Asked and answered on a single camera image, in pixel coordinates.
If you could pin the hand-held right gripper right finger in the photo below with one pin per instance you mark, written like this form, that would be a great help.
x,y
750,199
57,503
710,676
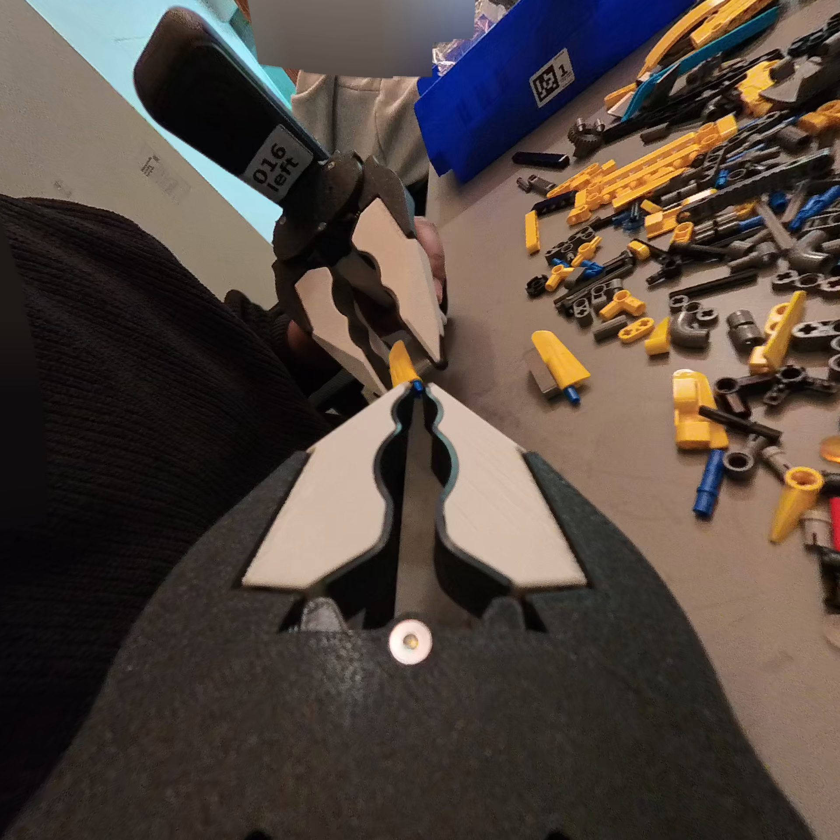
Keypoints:
x,y
512,518

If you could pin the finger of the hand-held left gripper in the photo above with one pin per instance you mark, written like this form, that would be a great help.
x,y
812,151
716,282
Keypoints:
x,y
328,315
407,282

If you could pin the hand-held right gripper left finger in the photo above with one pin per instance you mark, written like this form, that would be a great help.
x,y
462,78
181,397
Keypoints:
x,y
321,518

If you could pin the yellow curved slope piece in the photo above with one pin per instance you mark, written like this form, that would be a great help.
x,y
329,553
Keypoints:
x,y
400,364

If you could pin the pile of toy building pieces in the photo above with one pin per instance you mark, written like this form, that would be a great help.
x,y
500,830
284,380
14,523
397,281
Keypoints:
x,y
656,164

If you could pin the person's left forearm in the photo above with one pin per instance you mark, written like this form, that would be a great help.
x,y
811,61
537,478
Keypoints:
x,y
262,321

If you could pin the person's left hand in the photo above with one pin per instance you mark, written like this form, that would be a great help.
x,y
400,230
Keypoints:
x,y
433,262

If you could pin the grey shock absorber spring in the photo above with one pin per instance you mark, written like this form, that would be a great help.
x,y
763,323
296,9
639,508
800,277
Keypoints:
x,y
538,185

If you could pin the grey brick with yellow slope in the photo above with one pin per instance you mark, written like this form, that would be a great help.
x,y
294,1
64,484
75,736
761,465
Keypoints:
x,y
558,358

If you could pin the black beam with holes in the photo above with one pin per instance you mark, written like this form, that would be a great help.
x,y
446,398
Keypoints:
x,y
541,159

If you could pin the blue storage bin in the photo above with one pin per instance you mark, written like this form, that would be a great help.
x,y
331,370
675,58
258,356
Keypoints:
x,y
499,111

